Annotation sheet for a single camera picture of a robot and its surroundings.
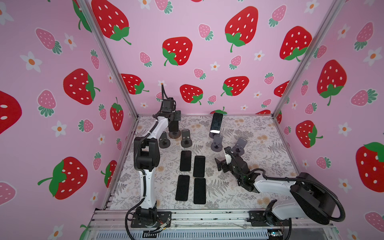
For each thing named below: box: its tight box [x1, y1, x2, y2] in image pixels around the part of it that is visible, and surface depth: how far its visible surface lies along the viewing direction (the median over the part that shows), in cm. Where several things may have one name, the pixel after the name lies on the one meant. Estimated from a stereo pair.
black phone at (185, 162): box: [179, 150, 192, 172], surface depth 97 cm
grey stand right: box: [232, 137, 248, 156], surface depth 97 cm
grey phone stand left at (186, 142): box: [181, 129, 193, 148], surface depth 106 cm
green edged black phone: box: [209, 112, 223, 134], surface depth 103 cm
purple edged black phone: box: [175, 175, 190, 201], surface depth 85 cm
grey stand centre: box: [210, 134, 223, 152], surface depth 100 cm
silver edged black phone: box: [193, 178, 206, 205], surface depth 85 cm
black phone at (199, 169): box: [193, 155, 206, 178], surface depth 95 cm
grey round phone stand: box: [159, 131, 171, 149], surface depth 104 cm
